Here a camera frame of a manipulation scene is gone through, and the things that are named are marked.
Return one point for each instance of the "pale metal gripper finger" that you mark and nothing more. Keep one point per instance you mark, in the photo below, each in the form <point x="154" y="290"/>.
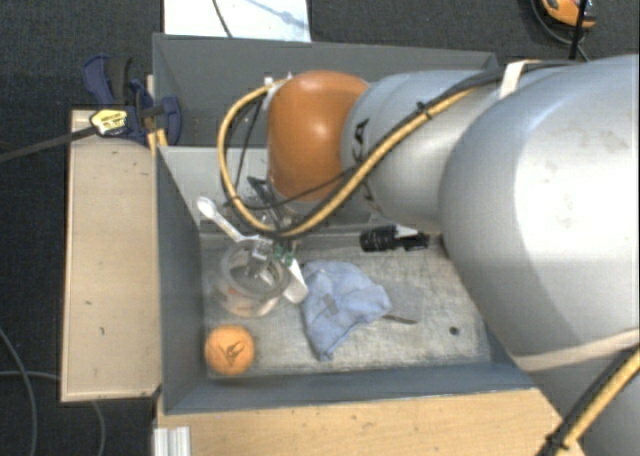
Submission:
<point x="252" y="264"/>
<point x="265" y="259"/>

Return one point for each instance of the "white plastic spoon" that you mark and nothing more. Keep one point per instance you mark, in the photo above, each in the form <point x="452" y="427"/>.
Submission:
<point x="209" y="209"/>

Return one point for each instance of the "orange ball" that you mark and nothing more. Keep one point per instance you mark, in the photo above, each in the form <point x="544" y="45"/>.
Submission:
<point x="229" y="349"/>

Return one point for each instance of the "light blue cloth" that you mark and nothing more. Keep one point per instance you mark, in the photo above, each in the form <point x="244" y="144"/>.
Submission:
<point x="340" y="306"/>

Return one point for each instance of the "pale wood flat board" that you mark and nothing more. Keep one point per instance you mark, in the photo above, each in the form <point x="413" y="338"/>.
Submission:
<point x="112" y="264"/>

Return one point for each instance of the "grey metal bin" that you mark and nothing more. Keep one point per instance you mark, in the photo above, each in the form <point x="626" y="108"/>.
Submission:
<point x="400" y="344"/>

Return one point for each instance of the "black cylinder on white bracket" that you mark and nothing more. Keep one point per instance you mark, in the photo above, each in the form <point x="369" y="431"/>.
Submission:
<point x="380" y="238"/>

